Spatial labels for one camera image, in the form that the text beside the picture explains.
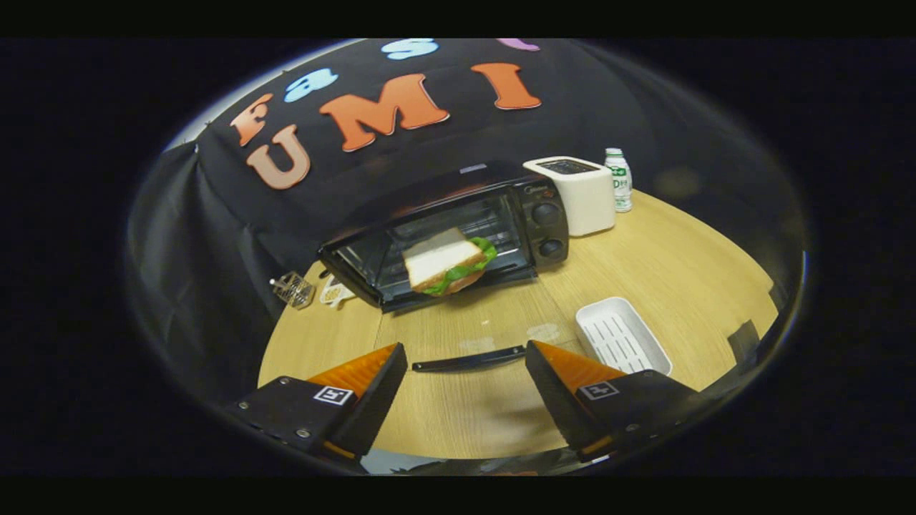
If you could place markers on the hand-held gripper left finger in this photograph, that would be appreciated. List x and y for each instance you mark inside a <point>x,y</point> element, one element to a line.
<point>376,404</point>

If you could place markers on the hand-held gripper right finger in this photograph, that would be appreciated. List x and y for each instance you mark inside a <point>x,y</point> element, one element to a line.
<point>554,397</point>

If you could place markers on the lettuce sandwich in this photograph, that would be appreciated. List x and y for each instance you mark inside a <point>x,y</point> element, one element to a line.
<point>440,257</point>

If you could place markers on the black toaster oven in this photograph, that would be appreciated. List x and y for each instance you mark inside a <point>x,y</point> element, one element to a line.
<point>547,229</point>

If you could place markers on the white pop-up toaster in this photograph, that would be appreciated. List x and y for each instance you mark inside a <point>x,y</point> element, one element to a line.
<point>587,200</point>

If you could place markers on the white plastic tray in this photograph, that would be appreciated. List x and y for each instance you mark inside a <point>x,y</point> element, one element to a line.
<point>622,336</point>

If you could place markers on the grey crumpled sheet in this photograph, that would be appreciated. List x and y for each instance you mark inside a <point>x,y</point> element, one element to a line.
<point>458,465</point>

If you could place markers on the small white patterned card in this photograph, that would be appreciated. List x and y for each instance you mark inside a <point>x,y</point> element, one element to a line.
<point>333,292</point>

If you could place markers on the small white drink bottle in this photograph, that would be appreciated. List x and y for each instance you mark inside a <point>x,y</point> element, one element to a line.
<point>621,182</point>

